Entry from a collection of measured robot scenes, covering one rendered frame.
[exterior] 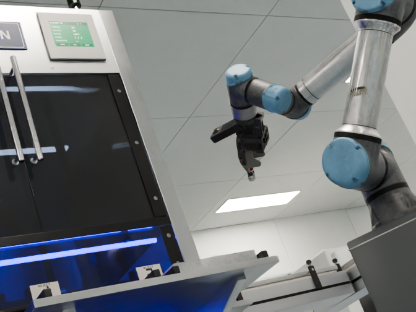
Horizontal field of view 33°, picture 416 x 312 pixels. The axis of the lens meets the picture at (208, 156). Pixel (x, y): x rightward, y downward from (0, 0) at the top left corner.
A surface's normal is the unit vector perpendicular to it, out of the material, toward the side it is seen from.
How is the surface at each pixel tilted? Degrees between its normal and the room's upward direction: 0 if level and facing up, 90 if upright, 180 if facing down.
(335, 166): 96
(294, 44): 180
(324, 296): 90
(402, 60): 90
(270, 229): 90
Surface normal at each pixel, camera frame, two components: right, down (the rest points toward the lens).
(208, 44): 0.33, 0.86
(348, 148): -0.62, -0.01
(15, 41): 0.44, -0.51
